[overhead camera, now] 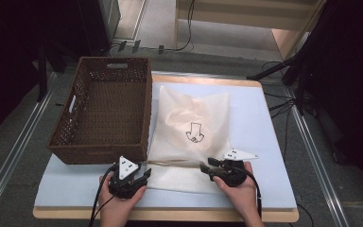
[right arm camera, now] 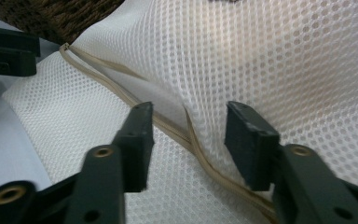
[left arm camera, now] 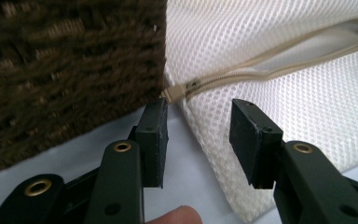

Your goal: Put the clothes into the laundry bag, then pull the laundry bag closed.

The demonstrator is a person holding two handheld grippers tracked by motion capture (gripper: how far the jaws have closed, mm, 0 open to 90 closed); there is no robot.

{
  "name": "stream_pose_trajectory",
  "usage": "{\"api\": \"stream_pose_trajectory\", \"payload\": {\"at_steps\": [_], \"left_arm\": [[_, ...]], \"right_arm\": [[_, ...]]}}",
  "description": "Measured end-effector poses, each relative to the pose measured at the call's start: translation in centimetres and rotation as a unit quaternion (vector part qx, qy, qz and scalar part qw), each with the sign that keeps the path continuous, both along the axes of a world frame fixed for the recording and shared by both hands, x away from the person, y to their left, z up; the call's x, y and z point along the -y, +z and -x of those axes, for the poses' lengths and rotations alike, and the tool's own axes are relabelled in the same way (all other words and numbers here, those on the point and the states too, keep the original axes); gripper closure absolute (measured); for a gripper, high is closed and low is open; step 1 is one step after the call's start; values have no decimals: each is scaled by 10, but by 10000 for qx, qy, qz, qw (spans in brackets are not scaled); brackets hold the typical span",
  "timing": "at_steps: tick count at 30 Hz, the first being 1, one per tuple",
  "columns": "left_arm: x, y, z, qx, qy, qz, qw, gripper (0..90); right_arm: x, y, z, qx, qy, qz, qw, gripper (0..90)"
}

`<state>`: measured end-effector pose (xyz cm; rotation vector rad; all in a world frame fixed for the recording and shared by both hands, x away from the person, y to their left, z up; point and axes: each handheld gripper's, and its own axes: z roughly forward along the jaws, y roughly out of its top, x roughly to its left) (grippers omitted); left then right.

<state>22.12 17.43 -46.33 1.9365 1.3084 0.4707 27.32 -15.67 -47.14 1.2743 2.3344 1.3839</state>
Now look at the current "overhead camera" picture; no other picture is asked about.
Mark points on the black stand leg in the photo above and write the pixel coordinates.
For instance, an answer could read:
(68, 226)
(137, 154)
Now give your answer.
(271, 71)

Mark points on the brown wicker basket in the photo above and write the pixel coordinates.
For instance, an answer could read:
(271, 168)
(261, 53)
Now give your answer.
(107, 110)

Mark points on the white cloth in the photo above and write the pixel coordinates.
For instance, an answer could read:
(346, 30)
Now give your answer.
(182, 101)

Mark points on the person's left hand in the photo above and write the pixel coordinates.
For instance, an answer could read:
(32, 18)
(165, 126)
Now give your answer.
(118, 206)

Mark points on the dark cabinet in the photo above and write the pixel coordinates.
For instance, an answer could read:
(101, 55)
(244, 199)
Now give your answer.
(91, 25)

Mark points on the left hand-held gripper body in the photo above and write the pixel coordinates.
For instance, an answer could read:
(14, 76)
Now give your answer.
(126, 186)

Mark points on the black curtain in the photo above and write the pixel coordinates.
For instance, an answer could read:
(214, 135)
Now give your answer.
(343, 78)
(9, 47)

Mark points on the light blue foam mat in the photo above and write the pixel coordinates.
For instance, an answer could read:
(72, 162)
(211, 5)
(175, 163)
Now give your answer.
(258, 110)

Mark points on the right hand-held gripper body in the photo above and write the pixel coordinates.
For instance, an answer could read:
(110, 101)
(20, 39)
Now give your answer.
(233, 173)

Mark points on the cream cloth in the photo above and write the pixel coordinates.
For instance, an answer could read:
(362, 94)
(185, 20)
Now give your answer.
(179, 118)

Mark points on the metal floor rail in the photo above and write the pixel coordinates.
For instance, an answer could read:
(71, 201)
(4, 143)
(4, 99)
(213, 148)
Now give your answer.
(11, 157)
(320, 171)

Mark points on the wooden table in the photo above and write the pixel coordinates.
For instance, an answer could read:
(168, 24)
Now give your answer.
(170, 216)

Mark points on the light wooden shelf unit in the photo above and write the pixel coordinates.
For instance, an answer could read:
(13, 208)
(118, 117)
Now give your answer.
(233, 23)

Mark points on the person's right hand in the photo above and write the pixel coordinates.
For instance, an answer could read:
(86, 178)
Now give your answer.
(242, 195)

